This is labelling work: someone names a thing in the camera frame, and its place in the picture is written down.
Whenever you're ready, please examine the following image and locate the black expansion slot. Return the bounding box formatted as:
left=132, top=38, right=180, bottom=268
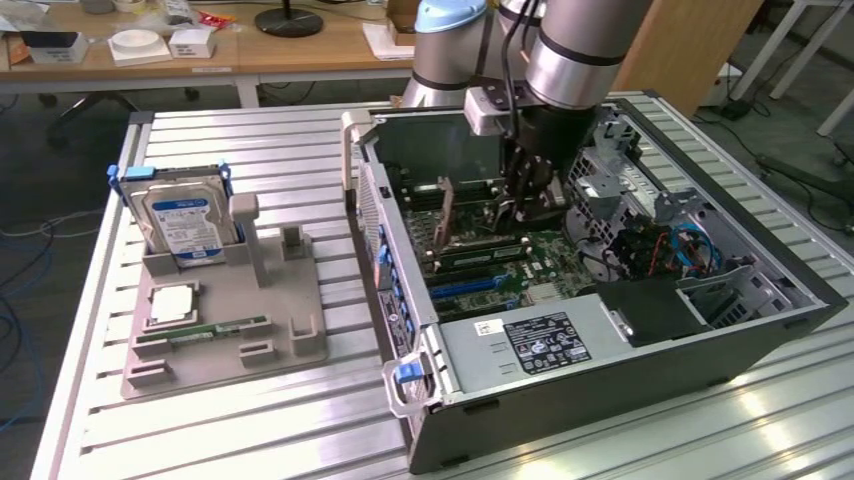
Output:
left=425, top=269, right=503, bottom=289
left=433, top=295, right=516, bottom=314

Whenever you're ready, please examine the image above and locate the green motherboard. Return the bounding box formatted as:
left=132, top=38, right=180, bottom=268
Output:
left=389, top=167, right=601, bottom=324

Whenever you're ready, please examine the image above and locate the green RAM stick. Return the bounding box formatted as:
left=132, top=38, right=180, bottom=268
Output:
left=161, top=313, right=269, bottom=342

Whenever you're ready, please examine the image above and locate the white table frame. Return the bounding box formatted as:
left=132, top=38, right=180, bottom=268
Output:
left=728, top=0, right=854, bottom=137

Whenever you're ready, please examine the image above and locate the grey parts rack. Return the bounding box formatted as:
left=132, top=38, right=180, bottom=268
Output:
left=117, top=193, right=333, bottom=401

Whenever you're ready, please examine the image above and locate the CPU socket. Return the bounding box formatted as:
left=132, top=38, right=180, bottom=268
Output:
left=456, top=214, right=501, bottom=247

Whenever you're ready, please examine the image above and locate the blue wire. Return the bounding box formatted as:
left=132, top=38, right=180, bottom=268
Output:
left=668, top=221, right=727, bottom=275

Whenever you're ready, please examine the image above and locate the white box with black top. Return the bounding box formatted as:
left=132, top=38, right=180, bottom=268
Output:
left=17, top=29, right=89, bottom=66

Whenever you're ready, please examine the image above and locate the small white box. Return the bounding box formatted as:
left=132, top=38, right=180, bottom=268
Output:
left=165, top=27, right=220, bottom=60

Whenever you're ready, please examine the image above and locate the metal disk bay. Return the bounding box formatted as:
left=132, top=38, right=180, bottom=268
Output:
left=565, top=119, right=676, bottom=241

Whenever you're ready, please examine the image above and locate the blue floor cable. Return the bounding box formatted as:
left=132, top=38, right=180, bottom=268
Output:
left=0, top=214, right=55, bottom=437

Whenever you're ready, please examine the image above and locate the silver chipset heatsink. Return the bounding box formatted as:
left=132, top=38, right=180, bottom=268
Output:
left=524, top=283, right=569, bottom=307

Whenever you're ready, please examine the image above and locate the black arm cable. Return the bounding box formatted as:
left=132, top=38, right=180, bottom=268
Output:
left=498, top=0, right=540, bottom=142

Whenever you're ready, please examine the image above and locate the hard disk with blue label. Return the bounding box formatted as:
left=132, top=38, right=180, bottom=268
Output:
left=122, top=172, right=228, bottom=267

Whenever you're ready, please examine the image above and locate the grey plastic disk bay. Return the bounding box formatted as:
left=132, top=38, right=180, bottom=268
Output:
left=672, top=263, right=795, bottom=330

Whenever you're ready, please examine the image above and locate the red wire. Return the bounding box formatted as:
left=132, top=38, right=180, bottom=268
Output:
left=648, top=230, right=669, bottom=277

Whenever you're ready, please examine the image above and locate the black open PC case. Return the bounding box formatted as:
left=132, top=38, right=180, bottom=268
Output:
left=338, top=97, right=849, bottom=476

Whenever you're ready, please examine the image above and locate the black RAM stick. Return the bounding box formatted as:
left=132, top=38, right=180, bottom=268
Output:
left=436, top=242, right=529, bottom=271

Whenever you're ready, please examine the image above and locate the white paper stack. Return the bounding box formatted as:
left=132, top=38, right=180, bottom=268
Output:
left=361, top=22, right=420, bottom=62

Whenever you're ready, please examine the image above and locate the wooden desk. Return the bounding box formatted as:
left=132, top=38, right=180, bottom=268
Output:
left=0, top=0, right=241, bottom=96
left=236, top=0, right=601, bottom=109

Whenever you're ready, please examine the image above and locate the wooden cabinet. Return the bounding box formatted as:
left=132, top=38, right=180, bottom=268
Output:
left=609, top=0, right=767, bottom=117

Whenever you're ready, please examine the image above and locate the brown cardboard box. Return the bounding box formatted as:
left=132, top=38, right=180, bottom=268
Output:
left=385, top=0, right=420, bottom=34

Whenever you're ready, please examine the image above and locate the black wire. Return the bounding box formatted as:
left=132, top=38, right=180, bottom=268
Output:
left=559, top=214, right=623, bottom=282

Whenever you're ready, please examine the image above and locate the black stand base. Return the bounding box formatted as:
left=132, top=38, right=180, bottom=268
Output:
left=755, top=151, right=854, bottom=197

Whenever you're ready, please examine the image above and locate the silver CPU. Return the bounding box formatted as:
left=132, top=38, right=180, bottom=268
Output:
left=145, top=286, right=200, bottom=325

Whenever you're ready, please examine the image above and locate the black round lamp base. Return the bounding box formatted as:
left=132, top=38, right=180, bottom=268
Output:
left=252, top=0, right=326, bottom=39

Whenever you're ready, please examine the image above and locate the grey power supply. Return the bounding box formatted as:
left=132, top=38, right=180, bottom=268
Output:
left=417, top=293, right=633, bottom=401

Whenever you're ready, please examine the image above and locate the black chair base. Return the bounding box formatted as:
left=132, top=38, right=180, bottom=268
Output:
left=37, top=89, right=146, bottom=150

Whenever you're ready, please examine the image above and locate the white box with round recess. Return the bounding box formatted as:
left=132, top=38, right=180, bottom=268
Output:
left=105, top=27, right=174, bottom=68

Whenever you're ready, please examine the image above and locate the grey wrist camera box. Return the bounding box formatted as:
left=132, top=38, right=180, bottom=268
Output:
left=462, top=87, right=507, bottom=137

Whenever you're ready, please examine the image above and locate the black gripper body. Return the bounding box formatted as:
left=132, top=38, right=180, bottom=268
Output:
left=509, top=102, right=605, bottom=176

